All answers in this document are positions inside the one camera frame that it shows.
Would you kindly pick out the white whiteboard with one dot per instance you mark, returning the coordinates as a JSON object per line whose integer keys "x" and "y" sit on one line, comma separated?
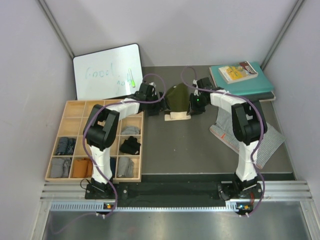
{"x": 105, "y": 74}

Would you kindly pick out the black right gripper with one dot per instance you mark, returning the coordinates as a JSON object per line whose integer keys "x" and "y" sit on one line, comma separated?
{"x": 193, "y": 110}

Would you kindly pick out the navy rolled garment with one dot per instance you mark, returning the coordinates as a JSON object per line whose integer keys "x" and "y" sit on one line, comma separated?
{"x": 113, "y": 166}

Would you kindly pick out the black rolled garment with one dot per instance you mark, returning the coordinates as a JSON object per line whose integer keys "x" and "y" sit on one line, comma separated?
{"x": 130, "y": 146}

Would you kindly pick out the yellow paperback book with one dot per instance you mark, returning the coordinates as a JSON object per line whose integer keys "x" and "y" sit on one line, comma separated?
{"x": 237, "y": 72}

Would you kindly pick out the grey rolled socks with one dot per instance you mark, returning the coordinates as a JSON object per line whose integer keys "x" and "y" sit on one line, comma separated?
{"x": 60, "y": 167}

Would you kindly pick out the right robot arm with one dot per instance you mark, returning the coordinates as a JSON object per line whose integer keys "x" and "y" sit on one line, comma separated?
{"x": 248, "y": 125}

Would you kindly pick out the light grey underwear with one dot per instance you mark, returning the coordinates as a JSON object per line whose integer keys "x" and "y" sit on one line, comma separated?
{"x": 130, "y": 130}

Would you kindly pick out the orange rolled garment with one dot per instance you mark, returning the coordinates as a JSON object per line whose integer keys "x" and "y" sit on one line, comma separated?
{"x": 82, "y": 168}

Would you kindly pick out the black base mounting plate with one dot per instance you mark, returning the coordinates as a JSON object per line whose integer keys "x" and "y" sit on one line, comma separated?
{"x": 169, "y": 191}

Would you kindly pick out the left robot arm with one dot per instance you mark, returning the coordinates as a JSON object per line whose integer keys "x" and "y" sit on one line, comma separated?
{"x": 100, "y": 133}

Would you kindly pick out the green whiteboard marker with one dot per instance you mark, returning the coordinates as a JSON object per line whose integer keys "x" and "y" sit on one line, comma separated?
{"x": 131, "y": 78}

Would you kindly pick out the grey striped boxer shorts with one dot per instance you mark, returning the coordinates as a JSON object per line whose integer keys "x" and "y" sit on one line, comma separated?
{"x": 223, "y": 130}

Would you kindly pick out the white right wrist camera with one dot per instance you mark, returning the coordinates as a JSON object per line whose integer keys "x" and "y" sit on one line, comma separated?
{"x": 195, "y": 85}

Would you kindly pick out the wooden compartment tray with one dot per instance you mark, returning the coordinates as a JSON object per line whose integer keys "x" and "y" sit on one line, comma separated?
{"x": 72, "y": 124}

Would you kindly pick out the grey rolled garment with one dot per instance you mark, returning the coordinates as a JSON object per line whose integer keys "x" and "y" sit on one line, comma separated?
{"x": 125, "y": 167}

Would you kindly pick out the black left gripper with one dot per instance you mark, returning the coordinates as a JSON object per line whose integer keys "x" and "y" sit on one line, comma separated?
{"x": 160, "y": 106}

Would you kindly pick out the green sports bra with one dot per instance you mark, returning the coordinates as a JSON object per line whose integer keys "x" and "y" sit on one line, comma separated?
{"x": 177, "y": 100}

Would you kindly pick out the dark blue rolled socks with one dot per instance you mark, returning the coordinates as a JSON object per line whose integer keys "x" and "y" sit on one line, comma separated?
{"x": 65, "y": 146}

